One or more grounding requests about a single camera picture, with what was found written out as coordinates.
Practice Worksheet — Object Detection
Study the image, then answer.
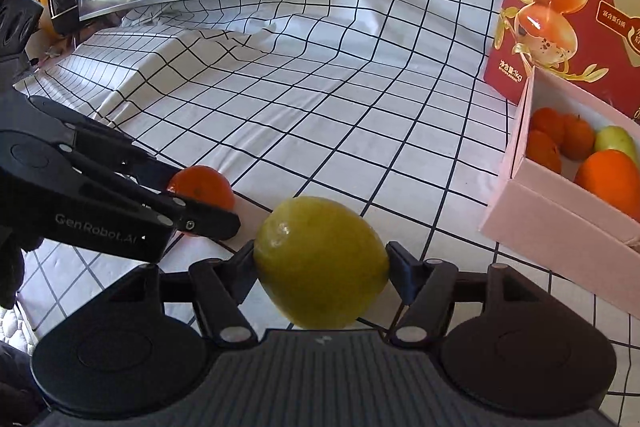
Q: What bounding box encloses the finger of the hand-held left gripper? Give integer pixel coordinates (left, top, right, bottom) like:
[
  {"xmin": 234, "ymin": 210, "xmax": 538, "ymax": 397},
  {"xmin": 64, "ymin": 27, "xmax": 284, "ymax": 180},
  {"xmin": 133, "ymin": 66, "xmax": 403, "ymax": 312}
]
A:
[
  {"xmin": 27, "ymin": 95, "xmax": 174, "ymax": 196},
  {"xmin": 59, "ymin": 143, "xmax": 242, "ymax": 243}
]

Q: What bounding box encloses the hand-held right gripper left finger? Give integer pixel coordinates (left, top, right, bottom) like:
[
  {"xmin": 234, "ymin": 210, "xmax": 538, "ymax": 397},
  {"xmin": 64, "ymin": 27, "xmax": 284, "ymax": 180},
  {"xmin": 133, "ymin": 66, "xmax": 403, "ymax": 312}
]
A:
[{"xmin": 119, "ymin": 241, "xmax": 260, "ymax": 345}]

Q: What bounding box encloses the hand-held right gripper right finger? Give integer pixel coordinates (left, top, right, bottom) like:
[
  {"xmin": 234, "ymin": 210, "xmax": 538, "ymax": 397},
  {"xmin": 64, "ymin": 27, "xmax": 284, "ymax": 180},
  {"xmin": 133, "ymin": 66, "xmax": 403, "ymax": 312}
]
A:
[{"xmin": 384, "ymin": 241, "xmax": 557, "ymax": 346}]

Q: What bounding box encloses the orange mandarin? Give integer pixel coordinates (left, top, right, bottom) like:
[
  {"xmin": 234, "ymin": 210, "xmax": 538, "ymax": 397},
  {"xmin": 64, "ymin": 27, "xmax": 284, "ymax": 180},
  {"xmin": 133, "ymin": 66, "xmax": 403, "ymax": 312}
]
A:
[
  {"xmin": 560, "ymin": 113, "xmax": 597, "ymax": 162},
  {"xmin": 166, "ymin": 165, "xmax": 236, "ymax": 239},
  {"xmin": 525, "ymin": 129, "xmax": 563, "ymax": 174},
  {"xmin": 529, "ymin": 107, "xmax": 566, "ymax": 135}
]

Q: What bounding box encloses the green pear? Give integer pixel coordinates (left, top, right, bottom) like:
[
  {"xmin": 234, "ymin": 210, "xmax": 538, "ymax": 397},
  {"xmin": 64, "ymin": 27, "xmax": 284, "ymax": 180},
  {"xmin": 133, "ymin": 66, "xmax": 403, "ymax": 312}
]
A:
[
  {"xmin": 253, "ymin": 195, "xmax": 391, "ymax": 330},
  {"xmin": 593, "ymin": 125, "xmax": 639, "ymax": 158}
]

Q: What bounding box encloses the pink cardboard box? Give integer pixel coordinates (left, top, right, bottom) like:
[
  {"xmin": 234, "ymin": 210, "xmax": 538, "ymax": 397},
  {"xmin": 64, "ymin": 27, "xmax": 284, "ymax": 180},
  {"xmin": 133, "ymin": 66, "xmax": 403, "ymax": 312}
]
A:
[{"xmin": 478, "ymin": 65, "xmax": 640, "ymax": 324}]

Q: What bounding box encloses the large orange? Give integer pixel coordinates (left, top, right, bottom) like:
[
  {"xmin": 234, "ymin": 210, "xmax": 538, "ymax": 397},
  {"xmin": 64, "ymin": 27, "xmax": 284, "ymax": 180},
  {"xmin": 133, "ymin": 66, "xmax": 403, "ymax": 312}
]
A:
[{"xmin": 573, "ymin": 149, "xmax": 640, "ymax": 224}]

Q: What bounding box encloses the white quilted mattress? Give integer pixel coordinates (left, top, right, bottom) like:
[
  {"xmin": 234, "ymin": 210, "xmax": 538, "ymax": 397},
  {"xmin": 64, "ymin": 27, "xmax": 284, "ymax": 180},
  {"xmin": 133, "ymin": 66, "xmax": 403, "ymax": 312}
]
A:
[{"xmin": 0, "ymin": 301, "xmax": 42, "ymax": 350}]

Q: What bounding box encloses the white black checked cloth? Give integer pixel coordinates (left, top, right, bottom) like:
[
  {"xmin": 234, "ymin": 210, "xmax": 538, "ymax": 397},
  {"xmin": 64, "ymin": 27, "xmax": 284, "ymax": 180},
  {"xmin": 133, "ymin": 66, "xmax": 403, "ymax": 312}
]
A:
[{"xmin": 14, "ymin": 0, "xmax": 640, "ymax": 427}]

